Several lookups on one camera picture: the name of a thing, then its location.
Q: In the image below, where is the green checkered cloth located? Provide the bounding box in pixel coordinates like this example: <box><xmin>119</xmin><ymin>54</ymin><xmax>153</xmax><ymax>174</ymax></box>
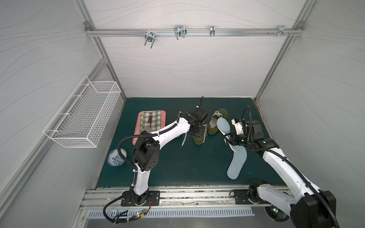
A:
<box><xmin>140</xmin><ymin>110</ymin><xmax>162</xmax><ymax>132</ymax></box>

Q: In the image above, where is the metal bracket right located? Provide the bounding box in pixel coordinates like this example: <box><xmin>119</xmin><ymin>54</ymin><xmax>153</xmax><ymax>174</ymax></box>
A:
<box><xmin>268</xmin><ymin>26</ymin><xmax>294</xmax><ymax>37</ymax></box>

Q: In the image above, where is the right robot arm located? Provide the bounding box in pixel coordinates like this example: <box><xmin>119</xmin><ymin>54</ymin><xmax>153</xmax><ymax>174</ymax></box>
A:
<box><xmin>224</xmin><ymin>118</ymin><xmax>339</xmax><ymax>228</ymax></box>

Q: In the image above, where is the aluminium crossbar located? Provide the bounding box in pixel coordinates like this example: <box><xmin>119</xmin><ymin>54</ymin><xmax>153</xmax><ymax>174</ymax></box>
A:
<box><xmin>86</xmin><ymin>27</ymin><xmax>305</xmax><ymax>37</ymax></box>

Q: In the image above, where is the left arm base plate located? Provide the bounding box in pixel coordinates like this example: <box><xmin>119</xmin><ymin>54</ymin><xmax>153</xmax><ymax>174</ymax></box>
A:
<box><xmin>121</xmin><ymin>190</ymin><xmax>160</xmax><ymax>207</ymax></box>

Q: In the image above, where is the olive shoe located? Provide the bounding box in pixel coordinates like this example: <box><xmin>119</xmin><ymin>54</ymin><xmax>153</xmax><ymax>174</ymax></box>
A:
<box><xmin>207</xmin><ymin>108</ymin><xmax>228</xmax><ymax>135</ymax></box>
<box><xmin>181</xmin><ymin>123</ymin><xmax>208</xmax><ymax>147</ymax></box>

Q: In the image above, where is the small metal clip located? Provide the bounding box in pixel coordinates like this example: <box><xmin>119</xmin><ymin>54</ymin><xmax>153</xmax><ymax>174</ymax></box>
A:
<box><xmin>210</xmin><ymin>25</ymin><xmax>215</xmax><ymax>37</ymax></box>

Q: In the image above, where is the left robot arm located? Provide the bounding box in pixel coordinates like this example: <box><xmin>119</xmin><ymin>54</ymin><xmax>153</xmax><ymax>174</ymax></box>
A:
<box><xmin>132</xmin><ymin>107</ymin><xmax>208</xmax><ymax>197</ymax></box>

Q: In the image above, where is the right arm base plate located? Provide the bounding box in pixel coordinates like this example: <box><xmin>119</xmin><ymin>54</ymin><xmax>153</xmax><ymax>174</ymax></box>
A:
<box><xmin>229</xmin><ymin>188</ymin><xmax>271</xmax><ymax>205</ymax></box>

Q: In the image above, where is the metal hook clamp middle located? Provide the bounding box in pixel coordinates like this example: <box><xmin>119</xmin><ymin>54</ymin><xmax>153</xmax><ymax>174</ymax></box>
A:
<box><xmin>174</xmin><ymin>25</ymin><xmax>187</xmax><ymax>40</ymax></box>

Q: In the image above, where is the white vent strip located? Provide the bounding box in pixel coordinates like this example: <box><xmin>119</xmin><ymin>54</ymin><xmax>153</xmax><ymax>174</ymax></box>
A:
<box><xmin>87</xmin><ymin>207</ymin><xmax>255</xmax><ymax>219</ymax></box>

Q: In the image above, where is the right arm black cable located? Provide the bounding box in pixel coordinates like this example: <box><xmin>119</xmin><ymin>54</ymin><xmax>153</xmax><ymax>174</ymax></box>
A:
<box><xmin>240</xmin><ymin>105</ymin><xmax>341</xmax><ymax>228</ymax></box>

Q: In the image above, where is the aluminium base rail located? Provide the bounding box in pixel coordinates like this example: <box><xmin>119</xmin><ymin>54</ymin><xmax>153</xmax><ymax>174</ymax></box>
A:
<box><xmin>79</xmin><ymin>185</ymin><xmax>294</xmax><ymax>210</ymax></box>

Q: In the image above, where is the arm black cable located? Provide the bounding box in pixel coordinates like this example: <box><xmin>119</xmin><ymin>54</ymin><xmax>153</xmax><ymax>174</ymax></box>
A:
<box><xmin>116</xmin><ymin>122</ymin><xmax>179</xmax><ymax>172</ymax></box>
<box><xmin>240</xmin><ymin>105</ymin><xmax>341</xmax><ymax>228</ymax></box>

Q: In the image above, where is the blue white patterned bowl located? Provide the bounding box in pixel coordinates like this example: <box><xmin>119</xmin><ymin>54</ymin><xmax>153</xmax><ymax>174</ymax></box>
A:
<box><xmin>106</xmin><ymin>149</ymin><xmax>125</xmax><ymax>167</ymax></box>

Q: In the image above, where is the light blue insole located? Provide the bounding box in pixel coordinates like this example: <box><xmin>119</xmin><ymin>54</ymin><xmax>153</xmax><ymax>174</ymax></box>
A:
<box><xmin>227</xmin><ymin>145</ymin><xmax>247</xmax><ymax>180</ymax></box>
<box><xmin>217</xmin><ymin>117</ymin><xmax>240</xmax><ymax>152</ymax></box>

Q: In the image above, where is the metal U-bolt clamp left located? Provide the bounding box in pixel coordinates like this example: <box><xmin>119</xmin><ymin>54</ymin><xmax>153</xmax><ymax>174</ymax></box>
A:
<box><xmin>144</xmin><ymin>31</ymin><xmax>156</xmax><ymax>48</ymax></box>

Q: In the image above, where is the white wire basket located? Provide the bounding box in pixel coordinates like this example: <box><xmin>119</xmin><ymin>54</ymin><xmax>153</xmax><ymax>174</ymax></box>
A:
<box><xmin>43</xmin><ymin>76</ymin><xmax>121</xmax><ymax>148</ymax></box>

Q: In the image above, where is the pink tray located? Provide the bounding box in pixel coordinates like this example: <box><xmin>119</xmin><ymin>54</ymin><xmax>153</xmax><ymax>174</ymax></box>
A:
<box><xmin>134</xmin><ymin>110</ymin><xmax>166</xmax><ymax>135</ymax></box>

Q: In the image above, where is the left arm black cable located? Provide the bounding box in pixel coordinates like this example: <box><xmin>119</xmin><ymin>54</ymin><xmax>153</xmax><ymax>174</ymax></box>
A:
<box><xmin>116</xmin><ymin>122</ymin><xmax>179</xmax><ymax>172</ymax></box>

